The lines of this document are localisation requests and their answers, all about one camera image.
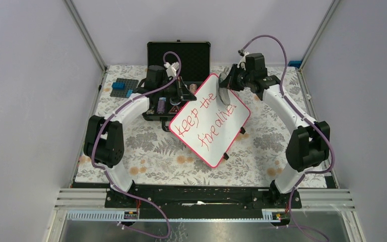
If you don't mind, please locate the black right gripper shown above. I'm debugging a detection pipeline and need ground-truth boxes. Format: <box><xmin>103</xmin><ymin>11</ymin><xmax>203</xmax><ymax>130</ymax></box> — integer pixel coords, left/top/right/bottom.
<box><xmin>220</xmin><ymin>65</ymin><xmax>253</xmax><ymax>92</ymax></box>

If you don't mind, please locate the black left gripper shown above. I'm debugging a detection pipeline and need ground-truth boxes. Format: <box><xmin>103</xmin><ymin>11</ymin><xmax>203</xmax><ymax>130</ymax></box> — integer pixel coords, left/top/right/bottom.
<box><xmin>157</xmin><ymin>76</ymin><xmax>196</xmax><ymax>103</ymax></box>

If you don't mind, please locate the pink framed whiteboard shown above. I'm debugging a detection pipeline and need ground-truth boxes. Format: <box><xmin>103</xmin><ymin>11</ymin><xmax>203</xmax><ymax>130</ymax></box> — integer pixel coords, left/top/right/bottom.
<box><xmin>169</xmin><ymin>74</ymin><xmax>251</xmax><ymax>168</ymax></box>

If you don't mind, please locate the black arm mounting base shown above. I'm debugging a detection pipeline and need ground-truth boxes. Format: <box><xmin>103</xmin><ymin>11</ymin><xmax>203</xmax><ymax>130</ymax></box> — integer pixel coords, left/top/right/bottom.
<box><xmin>105</xmin><ymin>185</ymin><xmax>302</xmax><ymax>218</ymax></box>

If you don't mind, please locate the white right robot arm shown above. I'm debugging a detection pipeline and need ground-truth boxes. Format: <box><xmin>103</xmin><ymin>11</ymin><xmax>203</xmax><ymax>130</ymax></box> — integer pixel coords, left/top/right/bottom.
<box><xmin>218</xmin><ymin>50</ymin><xmax>330</xmax><ymax>208</ymax></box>

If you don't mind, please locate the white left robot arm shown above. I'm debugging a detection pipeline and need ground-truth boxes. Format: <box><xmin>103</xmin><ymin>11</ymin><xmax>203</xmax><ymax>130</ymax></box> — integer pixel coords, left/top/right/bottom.
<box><xmin>83</xmin><ymin>62</ymin><xmax>181</xmax><ymax>207</ymax></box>

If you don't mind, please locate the black open carrying case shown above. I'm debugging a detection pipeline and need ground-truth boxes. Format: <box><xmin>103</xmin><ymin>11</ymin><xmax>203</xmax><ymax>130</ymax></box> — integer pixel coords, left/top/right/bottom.
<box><xmin>135</xmin><ymin>40</ymin><xmax>211</xmax><ymax>132</ymax></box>

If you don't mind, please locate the small blue lego brick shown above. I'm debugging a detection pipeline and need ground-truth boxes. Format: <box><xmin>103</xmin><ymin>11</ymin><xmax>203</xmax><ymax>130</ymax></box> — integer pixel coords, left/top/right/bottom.
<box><xmin>126</xmin><ymin>89</ymin><xmax>133</xmax><ymax>98</ymax></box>

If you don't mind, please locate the grey lego baseplate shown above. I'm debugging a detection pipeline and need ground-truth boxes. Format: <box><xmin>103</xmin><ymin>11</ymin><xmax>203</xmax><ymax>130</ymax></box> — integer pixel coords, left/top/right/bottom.
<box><xmin>110</xmin><ymin>78</ymin><xmax>139</xmax><ymax>98</ymax></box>

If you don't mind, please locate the blue corner block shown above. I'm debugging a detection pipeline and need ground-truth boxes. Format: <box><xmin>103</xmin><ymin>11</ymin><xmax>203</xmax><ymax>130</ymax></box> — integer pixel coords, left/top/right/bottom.
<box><xmin>288</xmin><ymin>60</ymin><xmax>302</xmax><ymax>69</ymax></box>

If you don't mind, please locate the floral patterned table mat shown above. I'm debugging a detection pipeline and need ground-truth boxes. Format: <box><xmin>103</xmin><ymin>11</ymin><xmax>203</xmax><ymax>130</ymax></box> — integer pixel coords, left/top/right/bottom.
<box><xmin>74</xmin><ymin>65</ymin><xmax>306</xmax><ymax>187</ymax></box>

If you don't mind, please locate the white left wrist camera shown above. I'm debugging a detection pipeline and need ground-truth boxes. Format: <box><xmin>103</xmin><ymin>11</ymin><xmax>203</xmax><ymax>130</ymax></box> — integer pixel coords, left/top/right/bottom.
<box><xmin>164</xmin><ymin>62</ymin><xmax>180</xmax><ymax>78</ymax></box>

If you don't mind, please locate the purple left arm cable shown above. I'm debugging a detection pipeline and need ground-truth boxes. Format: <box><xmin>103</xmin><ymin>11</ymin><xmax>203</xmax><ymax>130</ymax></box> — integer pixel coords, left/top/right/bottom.
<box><xmin>90</xmin><ymin>51</ymin><xmax>182</xmax><ymax>240</ymax></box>

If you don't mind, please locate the white slotted cable duct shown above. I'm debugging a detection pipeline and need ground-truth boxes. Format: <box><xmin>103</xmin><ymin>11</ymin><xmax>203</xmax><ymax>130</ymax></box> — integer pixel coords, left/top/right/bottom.
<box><xmin>66</xmin><ymin>209</ymin><xmax>281</xmax><ymax>223</ymax></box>

